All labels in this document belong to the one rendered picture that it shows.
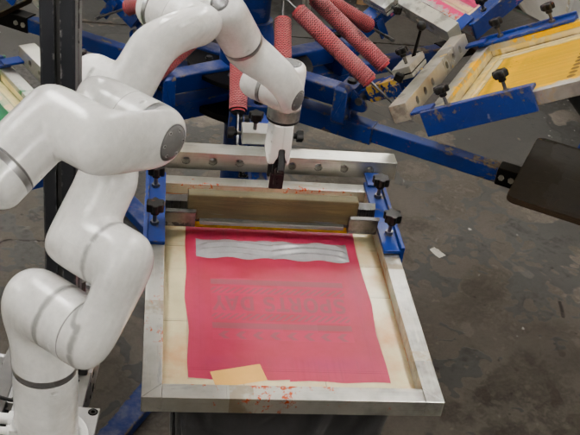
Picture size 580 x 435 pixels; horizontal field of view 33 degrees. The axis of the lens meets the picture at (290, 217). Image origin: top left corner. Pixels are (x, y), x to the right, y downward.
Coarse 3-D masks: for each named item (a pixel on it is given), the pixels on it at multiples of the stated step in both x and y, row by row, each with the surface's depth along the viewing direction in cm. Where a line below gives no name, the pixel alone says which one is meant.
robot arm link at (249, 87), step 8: (296, 64) 215; (304, 64) 216; (304, 72) 215; (240, 80) 211; (248, 80) 210; (304, 80) 216; (240, 88) 212; (248, 88) 210; (256, 88) 209; (248, 96) 212; (256, 96) 210
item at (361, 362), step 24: (288, 240) 238; (312, 240) 239; (336, 240) 240; (288, 264) 230; (312, 264) 231; (336, 264) 232; (360, 288) 225; (360, 312) 218; (360, 336) 211; (288, 360) 202; (312, 360) 203; (336, 360) 204; (360, 360) 205; (384, 360) 206
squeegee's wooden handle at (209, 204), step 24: (192, 192) 231; (216, 192) 232; (240, 192) 233; (264, 192) 234; (216, 216) 234; (240, 216) 235; (264, 216) 236; (288, 216) 236; (312, 216) 237; (336, 216) 238
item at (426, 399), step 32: (288, 192) 251; (320, 192) 252; (352, 192) 253; (160, 256) 221; (384, 256) 231; (160, 288) 211; (160, 320) 203; (416, 320) 212; (160, 352) 195; (416, 352) 204; (160, 384) 187; (192, 384) 188; (416, 384) 199
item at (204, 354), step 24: (192, 240) 233; (240, 240) 235; (264, 240) 237; (192, 264) 225; (216, 264) 226; (240, 264) 228; (264, 264) 229; (192, 288) 218; (192, 312) 211; (192, 336) 205; (192, 360) 199; (216, 360) 200; (240, 360) 201; (264, 360) 202
